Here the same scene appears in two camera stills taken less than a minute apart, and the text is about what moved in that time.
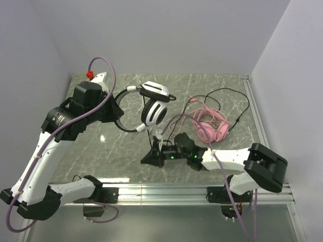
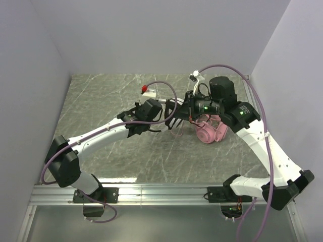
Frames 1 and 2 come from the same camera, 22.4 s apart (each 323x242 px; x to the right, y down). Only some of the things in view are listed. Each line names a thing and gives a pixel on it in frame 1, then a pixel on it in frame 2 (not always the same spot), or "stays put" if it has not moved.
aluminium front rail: x=176 y=193 stays put
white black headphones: x=154 y=108 → x=182 y=113
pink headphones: x=219 y=133 stays put
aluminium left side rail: x=24 y=236 stays put
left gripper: x=111 y=109 → x=138 y=127
